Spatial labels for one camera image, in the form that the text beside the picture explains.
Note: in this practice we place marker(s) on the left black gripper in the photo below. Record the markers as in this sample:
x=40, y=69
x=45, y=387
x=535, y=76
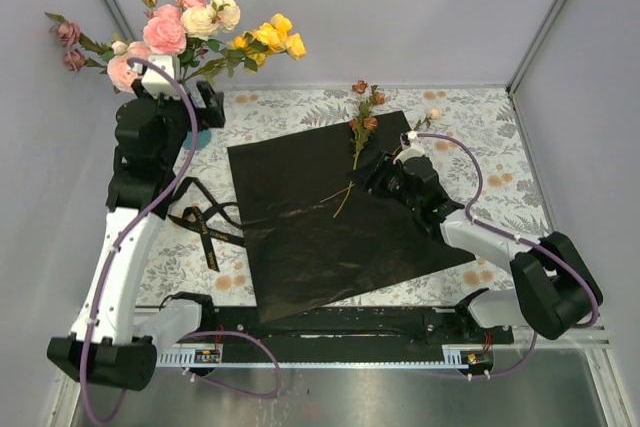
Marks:
x=212, y=115

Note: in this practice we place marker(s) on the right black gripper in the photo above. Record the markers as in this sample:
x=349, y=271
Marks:
x=381, y=168

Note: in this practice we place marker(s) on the black wrapping paper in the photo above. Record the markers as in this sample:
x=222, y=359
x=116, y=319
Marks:
x=308, y=247

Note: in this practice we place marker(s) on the yellow rose stem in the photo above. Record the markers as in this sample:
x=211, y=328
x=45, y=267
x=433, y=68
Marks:
x=249, y=51

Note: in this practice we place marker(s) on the cream rose stem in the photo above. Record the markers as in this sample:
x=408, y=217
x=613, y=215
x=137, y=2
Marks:
x=206, y=21

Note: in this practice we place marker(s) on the black printed ribbon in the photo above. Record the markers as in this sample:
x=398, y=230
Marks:
x=195, y=220

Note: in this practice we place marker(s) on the mauve rose stem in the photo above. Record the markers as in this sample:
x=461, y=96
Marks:
x=80, y=51

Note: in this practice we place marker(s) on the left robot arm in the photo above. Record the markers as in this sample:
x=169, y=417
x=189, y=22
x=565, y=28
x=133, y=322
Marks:
x=105, y=346

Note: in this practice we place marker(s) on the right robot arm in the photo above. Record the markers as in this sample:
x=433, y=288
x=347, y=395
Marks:
x=553, y=289

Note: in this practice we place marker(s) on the teal cylindrical vase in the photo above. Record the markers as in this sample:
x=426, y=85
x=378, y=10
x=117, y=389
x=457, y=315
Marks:
x=203, y=138

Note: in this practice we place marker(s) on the rust rose stem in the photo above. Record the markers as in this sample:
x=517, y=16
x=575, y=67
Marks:
x=364, y=124

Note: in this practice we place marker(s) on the small cream bud stem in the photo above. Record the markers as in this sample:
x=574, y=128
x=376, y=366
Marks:
x=433, y=114

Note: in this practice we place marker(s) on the floral tablecloth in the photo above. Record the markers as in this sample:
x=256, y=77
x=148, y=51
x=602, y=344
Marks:
x=476, y=147

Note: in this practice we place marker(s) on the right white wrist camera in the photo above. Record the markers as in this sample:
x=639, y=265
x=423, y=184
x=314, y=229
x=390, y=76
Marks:
x=411, y=147

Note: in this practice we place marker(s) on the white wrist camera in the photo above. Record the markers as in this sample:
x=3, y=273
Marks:
x=159, y=75
x=411, y=147

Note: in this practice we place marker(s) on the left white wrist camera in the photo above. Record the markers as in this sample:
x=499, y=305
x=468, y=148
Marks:
x=159, y=75

